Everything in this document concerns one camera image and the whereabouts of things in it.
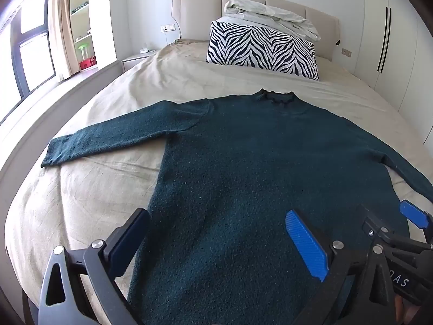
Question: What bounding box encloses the dark teal knit sweater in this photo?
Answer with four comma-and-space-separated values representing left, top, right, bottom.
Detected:
42, 90, 432, 324

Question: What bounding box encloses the person's right hand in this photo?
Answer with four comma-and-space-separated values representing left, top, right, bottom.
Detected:
395, 295, 420, 324

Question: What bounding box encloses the beige bed sheet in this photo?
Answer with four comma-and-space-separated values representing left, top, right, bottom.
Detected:
5, 42, 432, 321

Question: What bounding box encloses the zebra print pillow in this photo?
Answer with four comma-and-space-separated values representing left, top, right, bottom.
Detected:
206, 21, 319, 81

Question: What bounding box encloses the red box on shelf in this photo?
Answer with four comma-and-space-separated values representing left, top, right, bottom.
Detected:
79, 56, 97, 70

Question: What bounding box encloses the white nightstand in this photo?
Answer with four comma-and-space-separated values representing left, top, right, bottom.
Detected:
122, 50, 157, 72

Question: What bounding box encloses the crumpled white duvet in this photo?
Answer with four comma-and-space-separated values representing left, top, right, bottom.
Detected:
218, 0, 321, 42

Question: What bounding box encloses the green topped bottle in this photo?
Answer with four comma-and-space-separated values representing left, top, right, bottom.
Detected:
78, 43, 89, 61

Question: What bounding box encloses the beige curtain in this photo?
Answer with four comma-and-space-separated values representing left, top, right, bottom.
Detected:
48, 0, 80, 80

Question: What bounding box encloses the black framed window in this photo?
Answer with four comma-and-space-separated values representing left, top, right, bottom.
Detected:
1, 0, 56, 120

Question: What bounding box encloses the beige upholstered headboard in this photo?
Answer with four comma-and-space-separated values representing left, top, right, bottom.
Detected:
171, 0, 340, 60

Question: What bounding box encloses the grey bed frame edge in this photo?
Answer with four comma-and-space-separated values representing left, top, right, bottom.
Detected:
1, 61, 131, 318

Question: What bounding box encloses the white wardrobe with black handles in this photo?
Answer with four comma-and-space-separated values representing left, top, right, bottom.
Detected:
355, 0, 432, 143

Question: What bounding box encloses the right wall socket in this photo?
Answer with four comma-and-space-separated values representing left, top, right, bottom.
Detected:
341, 48, 352, 57

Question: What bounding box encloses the left wall socket panel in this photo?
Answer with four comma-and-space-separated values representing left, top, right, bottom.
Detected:
160, 24, 176, 33

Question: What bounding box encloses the white wall shelf unit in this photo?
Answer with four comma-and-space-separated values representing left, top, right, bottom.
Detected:
70, 0, 95, 65

